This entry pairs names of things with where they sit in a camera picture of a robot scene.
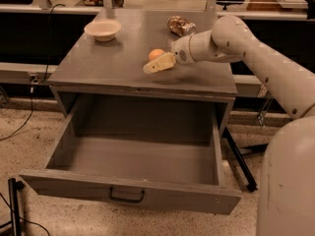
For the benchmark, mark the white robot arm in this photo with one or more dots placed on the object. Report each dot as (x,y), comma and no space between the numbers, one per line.
(286,204)

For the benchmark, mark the orange round can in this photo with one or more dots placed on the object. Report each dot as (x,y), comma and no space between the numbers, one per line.
(155,54)

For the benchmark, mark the beige bowl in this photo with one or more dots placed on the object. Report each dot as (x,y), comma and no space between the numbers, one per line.
(103,30)

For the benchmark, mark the black metal frame legs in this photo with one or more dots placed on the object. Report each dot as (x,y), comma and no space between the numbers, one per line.
(239,156)

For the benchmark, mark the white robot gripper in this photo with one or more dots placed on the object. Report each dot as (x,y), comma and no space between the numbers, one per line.
(180,52)

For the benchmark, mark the grey side rail bench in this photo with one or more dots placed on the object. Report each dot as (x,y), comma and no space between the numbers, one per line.
(25,74)

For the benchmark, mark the brown silver can lying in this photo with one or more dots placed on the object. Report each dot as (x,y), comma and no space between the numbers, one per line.
(180,26)

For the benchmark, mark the black drawer handle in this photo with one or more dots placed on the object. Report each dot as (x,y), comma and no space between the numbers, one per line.
(124,196)

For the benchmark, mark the black stand bottom left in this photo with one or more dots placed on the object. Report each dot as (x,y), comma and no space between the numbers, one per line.
(15,220)

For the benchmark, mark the grey open top drawer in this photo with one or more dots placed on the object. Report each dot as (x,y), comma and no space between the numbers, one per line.
(169,148)

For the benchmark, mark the grey cabinet counter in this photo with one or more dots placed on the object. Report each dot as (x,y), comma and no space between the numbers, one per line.
(116,66)

